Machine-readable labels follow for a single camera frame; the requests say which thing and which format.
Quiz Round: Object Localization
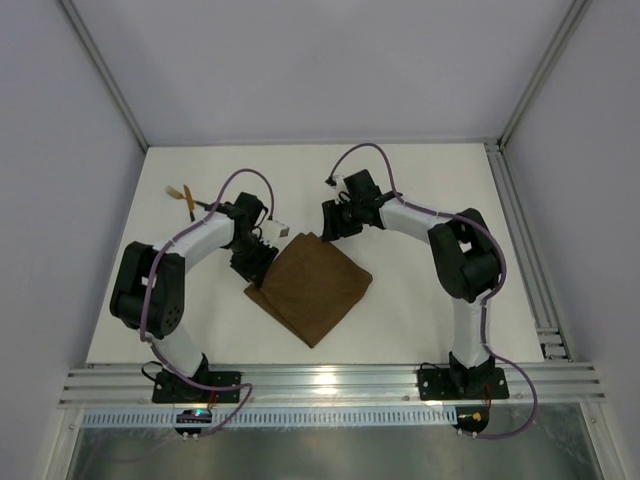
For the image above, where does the brown cloth napkin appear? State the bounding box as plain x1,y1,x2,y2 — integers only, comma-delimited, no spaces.
244,233,373,348

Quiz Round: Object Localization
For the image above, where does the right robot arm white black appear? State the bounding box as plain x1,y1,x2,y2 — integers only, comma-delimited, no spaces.
321,169,505,373

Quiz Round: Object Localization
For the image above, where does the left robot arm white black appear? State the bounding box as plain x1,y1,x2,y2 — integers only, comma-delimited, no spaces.
109,192,289,380

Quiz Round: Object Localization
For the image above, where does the left black controller board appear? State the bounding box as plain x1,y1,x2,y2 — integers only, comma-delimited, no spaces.
174,408,212,441

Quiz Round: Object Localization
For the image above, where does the black controller board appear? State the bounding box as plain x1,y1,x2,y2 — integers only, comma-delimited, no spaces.
174,408,212,441
454,408,490,438

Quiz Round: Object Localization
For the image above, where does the right black controller board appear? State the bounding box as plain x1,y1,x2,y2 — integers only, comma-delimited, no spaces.
454,408,490,438

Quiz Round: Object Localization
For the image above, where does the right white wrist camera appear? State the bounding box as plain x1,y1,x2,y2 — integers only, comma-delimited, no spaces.
325,174,348,195

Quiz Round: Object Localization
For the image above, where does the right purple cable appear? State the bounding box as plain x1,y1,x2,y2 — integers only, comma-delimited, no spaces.
327,143,539,441

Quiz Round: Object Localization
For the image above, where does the gold knife green handle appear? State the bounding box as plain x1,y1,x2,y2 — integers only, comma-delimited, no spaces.
183,184,195,222

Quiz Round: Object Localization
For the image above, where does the gold fork green handle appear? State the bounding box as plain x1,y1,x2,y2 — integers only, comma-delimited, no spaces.
165,185,211,209

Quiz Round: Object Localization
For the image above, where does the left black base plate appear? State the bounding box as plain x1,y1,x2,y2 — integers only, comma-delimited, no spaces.
151,369,242,405

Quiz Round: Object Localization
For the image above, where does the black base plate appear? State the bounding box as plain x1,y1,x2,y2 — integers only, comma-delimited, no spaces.
416,362,510,401
151,369,242,405

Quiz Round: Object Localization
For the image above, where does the front aluminium rail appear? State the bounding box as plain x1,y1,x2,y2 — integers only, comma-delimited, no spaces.
59,362,606,408

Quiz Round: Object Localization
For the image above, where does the aluminium rail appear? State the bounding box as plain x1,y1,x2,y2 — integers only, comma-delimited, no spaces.
485,140,573,363
59,362,606,408

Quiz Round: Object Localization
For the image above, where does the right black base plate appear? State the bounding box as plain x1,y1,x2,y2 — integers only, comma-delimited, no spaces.
416,362,510,401

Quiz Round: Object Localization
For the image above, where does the grey slotted cable duct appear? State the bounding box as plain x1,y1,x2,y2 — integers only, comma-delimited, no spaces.
81,404,456,429

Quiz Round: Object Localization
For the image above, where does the right aluminium rail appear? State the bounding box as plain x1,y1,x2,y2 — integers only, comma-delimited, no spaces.
485,140,573,363

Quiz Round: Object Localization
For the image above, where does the left aluminium frame post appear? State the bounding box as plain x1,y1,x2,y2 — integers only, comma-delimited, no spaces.
55,0,150,153

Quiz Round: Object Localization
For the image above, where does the aluminium frame post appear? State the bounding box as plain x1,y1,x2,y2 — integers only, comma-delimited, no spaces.
55,0,150,153
497,0,592,150

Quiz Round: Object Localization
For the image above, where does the right aluminium frame post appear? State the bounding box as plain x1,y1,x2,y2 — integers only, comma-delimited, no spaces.
497,0,592,150

